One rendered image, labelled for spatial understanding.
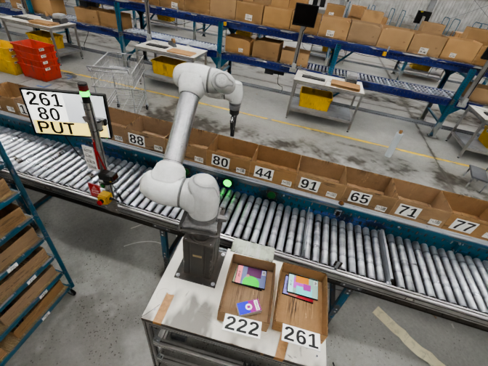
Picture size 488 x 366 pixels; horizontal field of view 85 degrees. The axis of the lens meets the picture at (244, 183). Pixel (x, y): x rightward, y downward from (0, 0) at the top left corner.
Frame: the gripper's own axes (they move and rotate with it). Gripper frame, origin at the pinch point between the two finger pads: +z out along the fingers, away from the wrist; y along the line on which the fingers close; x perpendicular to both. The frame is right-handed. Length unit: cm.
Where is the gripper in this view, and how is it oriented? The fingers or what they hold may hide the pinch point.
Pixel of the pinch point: (232, 132)
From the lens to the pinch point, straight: 222.0
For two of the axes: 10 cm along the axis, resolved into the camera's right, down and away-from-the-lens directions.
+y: 2.7, -6.0, 7.5
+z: -1.0, 7.6, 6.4
